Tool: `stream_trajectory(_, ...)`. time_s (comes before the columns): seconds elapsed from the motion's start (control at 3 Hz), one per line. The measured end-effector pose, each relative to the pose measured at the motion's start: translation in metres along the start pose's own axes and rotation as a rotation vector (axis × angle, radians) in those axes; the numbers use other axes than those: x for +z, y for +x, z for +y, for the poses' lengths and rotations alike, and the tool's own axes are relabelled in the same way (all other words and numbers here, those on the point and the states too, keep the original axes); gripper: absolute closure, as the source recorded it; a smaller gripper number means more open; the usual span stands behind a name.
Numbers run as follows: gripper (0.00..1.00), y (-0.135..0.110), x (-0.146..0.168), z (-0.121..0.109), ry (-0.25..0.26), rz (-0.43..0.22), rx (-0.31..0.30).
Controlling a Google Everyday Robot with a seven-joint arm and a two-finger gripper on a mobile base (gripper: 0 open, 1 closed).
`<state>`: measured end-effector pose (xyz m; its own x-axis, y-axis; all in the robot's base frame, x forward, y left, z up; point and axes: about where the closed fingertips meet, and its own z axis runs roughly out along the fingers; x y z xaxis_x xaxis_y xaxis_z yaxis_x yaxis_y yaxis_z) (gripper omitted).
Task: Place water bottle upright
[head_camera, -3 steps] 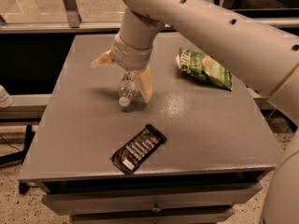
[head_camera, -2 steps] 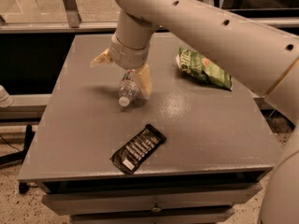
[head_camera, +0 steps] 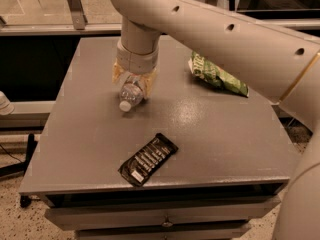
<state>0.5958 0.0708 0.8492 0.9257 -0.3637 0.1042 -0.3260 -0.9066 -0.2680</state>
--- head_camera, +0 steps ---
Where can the black stand base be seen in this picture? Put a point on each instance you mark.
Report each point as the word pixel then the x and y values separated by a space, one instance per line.
pixel 22 166

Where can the green chip bag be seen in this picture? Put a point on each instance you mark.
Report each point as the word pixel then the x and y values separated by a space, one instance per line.
pixel 212 74

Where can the metal railing frame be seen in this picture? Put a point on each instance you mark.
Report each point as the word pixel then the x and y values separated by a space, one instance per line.
pixel 61 16

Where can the white object at left edge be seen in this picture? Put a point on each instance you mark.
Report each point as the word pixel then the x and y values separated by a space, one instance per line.
pixel 6 107

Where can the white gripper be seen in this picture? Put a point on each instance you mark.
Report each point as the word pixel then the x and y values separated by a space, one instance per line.
pixel 136 63

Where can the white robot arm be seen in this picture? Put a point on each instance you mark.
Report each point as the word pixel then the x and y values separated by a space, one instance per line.
pixel 280 64

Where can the clear plastic water bottle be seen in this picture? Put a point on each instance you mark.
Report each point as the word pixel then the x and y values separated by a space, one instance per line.
pixel 131 93

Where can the grey drawer cabinet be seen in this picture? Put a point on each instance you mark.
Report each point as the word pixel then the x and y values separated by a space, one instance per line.
pixel 233 154

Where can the black snack bar wrapper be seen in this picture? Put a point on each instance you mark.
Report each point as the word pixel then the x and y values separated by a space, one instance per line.
pixel 138 169

